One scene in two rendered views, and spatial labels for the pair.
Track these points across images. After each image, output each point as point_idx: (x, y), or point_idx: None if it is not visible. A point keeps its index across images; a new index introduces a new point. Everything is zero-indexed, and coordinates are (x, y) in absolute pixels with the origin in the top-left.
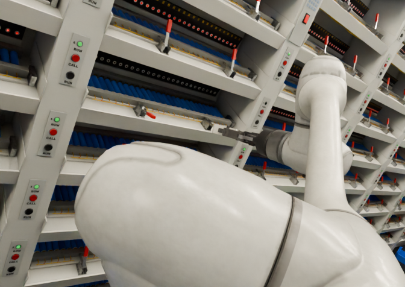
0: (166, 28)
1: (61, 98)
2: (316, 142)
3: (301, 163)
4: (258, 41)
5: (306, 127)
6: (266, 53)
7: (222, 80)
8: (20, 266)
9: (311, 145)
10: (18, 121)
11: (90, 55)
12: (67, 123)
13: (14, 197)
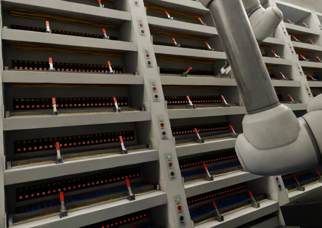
0: (173, 40)
1: (150, 73)
2: None
3: (261, 27)
4: (214, 42)
5: (250, 14)
6: (220, 41)
7: (209, 52)
8: (176, 172)
9: None
10: (137, 103)
11: (152, 53)
12: (157, 84)
13: (154, 125)
